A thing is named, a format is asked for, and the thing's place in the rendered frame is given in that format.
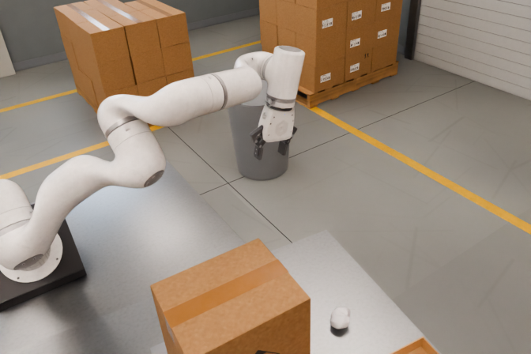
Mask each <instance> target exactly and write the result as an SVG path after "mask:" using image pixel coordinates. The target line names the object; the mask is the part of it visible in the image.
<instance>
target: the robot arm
mask: <svg viewBox="0 0 531 354"><path fill-rule="evenodd" d="M304 57H305V53H304V51H302V50H300V49H299V48H296V47H290V46H277V47H275V48H274V52H273V54H271V53H269V52H264V51H257V52H252V53H248V54H244V55H241V56H240V57H238V59H237V60H236V62H235V66H234V69H232V70H225V71H220V72H216V73H209V74H206V75H202V76H198V77H192V78H187V79H184V80H181V81H176V82H173V83H171V84H169V85H166V86H165V87H163V88H162V89H161V90H159V91H158V92H156V93H154V94H153V95H151V96H134V95H126V94H121V95H114V96H110V97H108V98H107V99H105V100H104V101H103V102H102V103H101V104H100V106H99V108H98V112H97V119H98V123H99V125H100V128H101V130H102V131H103V133H104V135H105V137H106V139H107V141H108V143H109V145H110V146H111V148H112V150H113V152H114V154H115V159H114V160H113V161H112V162H109V161H106V160H102V159H100V158H98V157H95V156H90V155H80V156H75V157H74V158H71V159H70V160H68V161H66V162H65V163H64V164H63V165H61V166H60V167H59V168H57V169H56V170H54V171H53V172H52V173H51V174H49V176H48V177H46V178H45V180H44V181H43V183H42V184H41V186H40V188H39V190H38V193H37V195H36V203H35V207H34V210H33V209H32V207H31V205H30V203H29V201H28V199H27V197H26V195H25V193H24V191H23V190H22V188H21V187H20V186H19V185H17V184H16V183H15V182H13V181H10V180H8V179H0V270H1V271H2V273H3V274H4V275H5V276H7V277H8V278H9V279H11V280H13V281H17V282H22V283H29V282H34V281H39V280H41V279H44V278H45V277H47V276H48V275H49V274H51V273H52V272H53V271H54V270H55V269H56V267H57V266H58V264H59V263H60V260H61V258H62V241H61V239H60V237H59V235H58V230H59V229H60V227H61V225H62V222H63V221H64V220H65V218H66V216H67V215H68V214H69V213H70V212H71V211H72V210H73V209H74V208H75V207H76V206H77V205H79V204H80V203H81V202H83V201H84V200H85V199H86V198H88V197H90V196H91V195H93V194H94V193H95V192H97V191H98V190H101V189H102V188H104V187H106V186H122V187H127V188H135V189H137V188H145V187H147V186H151V185H153V184H154V183H156V182H157V181H158V180H159V179H160V178H161V177H162V176H163V173H164V171H165V168H166V160H165V157H164V154H163V151H162V149H161V147H160V145H159V143H158V142H157V140H156V138H155V136H154V135H153V132H152V131H151V130H150V128H149V125H148V123H149V124H152V125H155V126H178V125H181V124H183V123H185V122H187V121H189V120H191V119H195V118H197V117H200V116H203V115H207V114H210V113H213V112H216V111H221V110H224V109H226V108H229V107H234V106H236V105H239V104H244V103H246V102H249V101H251V100H253V99H255V98H256V97H257V96H258V95H259V94H260V92H261V90H262V80H265V81H267V83H268V88H267V93H266V97H265V101H266V105H265V106H264V108H263V110H262V114H261V118H260V120H259V124H258V128H257V129H255V130H254V131H252V132H251V133H250V138H251V140H252V142H253V143H254V145H255V147H254V157H255V158H257V159H258V160H261V159H262V153H263V148H262V146H263V145H264V144H265V143H266V142H274V141H280V142H279V146H278V150H277V151H278V152H279V153H280V154H281V155H283V156H285V155H286V151H287V147H288V144H289V143H290V140H291V139H292V138H293V137H294V134H295V132H296V131H297V128H296V127H294V126H293V125H294V117H295V110H294V106H295V101H296V95H297V91H298V87H299V80H300V76H301V72H302V68H303V61H304ZM261 79H262V80H261ZM257 135H258V137H257ZM261 139H262V141H261V142H260V140H261Z"/></svg>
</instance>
